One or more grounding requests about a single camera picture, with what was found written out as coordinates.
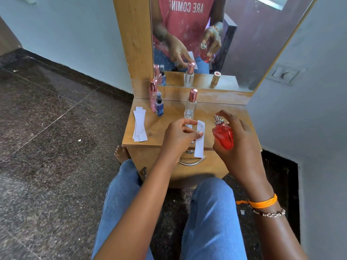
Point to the person's left forearm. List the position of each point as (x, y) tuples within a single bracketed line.
[(135, 211)]

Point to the person's left hand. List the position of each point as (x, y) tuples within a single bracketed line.
[(173, 140)]

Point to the dressing table mirror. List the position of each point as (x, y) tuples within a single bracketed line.
[(249, 45)]

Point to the grey wall switch panel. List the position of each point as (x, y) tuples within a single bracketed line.
[(286, 74)]

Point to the person's right forearm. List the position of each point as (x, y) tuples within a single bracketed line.
[(273, 235)]

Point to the person's right hand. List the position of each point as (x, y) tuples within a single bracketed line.
[(244, 159)]

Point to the red glass perfume bottle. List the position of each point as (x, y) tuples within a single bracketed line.
[(223, 135)]

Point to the clear perfume bottle pink cap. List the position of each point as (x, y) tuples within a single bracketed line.
[(190, 105)]

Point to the person's right thumb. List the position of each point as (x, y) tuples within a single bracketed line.
[(218, 148)]

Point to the small blue spray bottle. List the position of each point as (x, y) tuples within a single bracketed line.
[(159, 106)]

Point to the blue jeans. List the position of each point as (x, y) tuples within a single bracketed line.
[(211, 213)]

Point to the person's left thumb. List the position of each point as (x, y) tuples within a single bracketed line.
[(195, 135)]

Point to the person's bare foot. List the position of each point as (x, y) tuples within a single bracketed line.
[(121, 154)]

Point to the wooden dressing table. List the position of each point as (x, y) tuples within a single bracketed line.
[(162, 127)]

